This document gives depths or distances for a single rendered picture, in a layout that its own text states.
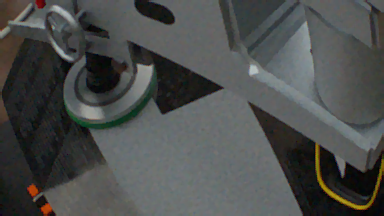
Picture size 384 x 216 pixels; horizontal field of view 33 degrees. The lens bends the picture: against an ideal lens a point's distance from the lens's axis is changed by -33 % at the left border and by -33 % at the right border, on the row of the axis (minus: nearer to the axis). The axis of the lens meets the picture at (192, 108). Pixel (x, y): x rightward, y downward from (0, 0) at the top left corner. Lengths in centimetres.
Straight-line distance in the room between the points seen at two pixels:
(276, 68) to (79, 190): 70
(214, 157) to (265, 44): 47
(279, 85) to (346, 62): 21
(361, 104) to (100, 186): 78
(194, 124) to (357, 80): 73
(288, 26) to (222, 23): 13
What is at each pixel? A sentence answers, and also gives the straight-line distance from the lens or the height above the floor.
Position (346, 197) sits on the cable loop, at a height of 96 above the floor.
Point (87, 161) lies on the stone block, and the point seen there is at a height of 83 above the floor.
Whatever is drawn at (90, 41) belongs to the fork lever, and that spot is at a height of 110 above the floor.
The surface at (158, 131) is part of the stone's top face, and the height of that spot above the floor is 87.
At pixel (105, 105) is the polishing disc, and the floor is 89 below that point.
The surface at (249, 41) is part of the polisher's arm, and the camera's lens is 116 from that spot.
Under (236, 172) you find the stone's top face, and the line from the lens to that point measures 159.
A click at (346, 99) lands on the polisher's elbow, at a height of 135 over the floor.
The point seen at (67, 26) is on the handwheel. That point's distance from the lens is 136.
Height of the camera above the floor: 213
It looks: 48 degrees down
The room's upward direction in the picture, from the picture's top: 12 degrees counter-clockwise
